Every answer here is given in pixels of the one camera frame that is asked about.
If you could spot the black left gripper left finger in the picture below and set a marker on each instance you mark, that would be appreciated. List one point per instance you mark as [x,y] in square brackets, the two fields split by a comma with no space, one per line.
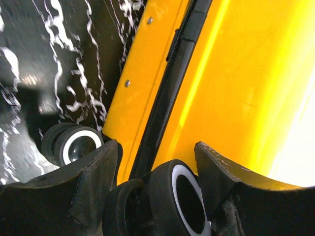
[66,202]

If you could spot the yellow Pikachu suitcase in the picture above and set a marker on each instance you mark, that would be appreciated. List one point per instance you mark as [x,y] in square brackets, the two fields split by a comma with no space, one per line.
[238,75]

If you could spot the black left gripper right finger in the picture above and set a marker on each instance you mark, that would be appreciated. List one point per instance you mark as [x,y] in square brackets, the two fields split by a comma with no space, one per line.
[241,202]

